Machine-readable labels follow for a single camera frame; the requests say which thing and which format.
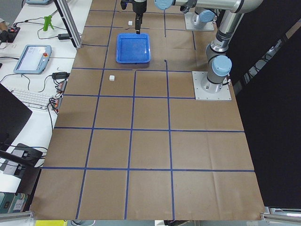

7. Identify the brown paper table cover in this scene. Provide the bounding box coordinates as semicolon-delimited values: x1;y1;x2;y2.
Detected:
31;0;264;220

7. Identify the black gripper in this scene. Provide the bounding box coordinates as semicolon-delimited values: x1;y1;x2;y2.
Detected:
132;0;146;34

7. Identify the blue plastic tray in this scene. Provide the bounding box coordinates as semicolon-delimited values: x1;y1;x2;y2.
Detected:
116;33;151;64

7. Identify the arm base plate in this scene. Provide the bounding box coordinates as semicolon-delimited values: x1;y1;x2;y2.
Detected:
192;71;232;101
184;11;215;31

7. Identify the white keyboard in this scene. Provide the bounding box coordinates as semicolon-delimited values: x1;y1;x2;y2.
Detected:
6;87;54;110

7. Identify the black monitor stand base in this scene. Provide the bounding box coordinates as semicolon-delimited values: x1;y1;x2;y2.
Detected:
0;143;43;167

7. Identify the black monitor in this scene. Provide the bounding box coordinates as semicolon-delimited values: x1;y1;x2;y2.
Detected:
0;85;32;151

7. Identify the aluminium frame post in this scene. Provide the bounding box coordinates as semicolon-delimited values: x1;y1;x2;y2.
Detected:
54;0;82;49

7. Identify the teach pendant tablet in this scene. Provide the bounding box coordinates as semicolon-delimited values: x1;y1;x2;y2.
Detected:
13;45;52;74

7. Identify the black power adapter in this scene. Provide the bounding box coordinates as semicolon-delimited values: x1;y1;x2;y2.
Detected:
57;33;70;40

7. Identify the green handled reacher grabber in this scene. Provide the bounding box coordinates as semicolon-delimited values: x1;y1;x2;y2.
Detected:
43;15;54;32

